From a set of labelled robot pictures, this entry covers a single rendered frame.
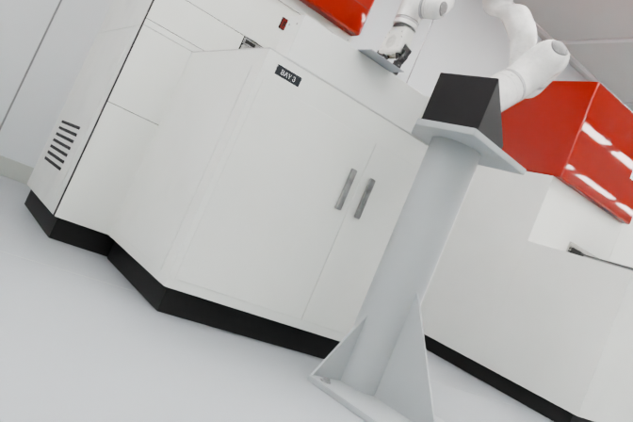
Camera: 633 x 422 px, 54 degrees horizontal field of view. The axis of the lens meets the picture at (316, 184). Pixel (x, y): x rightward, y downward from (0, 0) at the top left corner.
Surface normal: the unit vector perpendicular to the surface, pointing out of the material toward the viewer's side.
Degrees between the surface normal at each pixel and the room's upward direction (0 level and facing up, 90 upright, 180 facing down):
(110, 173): 90
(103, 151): 90
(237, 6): 90
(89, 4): 90
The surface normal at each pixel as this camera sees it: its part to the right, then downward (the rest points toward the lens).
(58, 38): 0.53, 0.16
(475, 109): -0.66, -0.34
